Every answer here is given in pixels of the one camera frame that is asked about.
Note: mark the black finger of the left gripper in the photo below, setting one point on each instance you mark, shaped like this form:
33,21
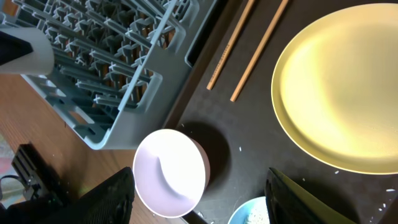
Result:
13,48

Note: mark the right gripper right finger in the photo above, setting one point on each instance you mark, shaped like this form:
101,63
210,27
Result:
312,203

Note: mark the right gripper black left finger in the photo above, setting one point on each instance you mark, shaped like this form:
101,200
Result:
109,202

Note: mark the rice and food scraps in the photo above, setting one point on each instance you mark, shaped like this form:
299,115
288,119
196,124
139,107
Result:
257,215

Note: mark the light blue bowl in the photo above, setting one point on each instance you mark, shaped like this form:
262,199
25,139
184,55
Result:
240,214

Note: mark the white paper cup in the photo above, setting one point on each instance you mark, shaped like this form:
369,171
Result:
39,62

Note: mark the pink white bowl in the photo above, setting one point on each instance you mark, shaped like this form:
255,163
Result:
171,172

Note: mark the dark brown serving tray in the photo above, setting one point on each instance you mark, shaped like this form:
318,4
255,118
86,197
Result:
243,139

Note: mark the grey plastic dish rack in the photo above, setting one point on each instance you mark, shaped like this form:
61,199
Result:
119,65

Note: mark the yellow round plate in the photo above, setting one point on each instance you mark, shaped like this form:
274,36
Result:
334,89

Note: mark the right wooden chopstick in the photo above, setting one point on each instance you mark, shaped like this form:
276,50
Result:
259,49

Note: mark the wooden chopstick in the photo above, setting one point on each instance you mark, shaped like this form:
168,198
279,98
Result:
230,44
259,49

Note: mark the left wooden chopstick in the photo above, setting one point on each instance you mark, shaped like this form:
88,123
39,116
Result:
230,44

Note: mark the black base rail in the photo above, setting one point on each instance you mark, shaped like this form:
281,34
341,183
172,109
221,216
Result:
27,177

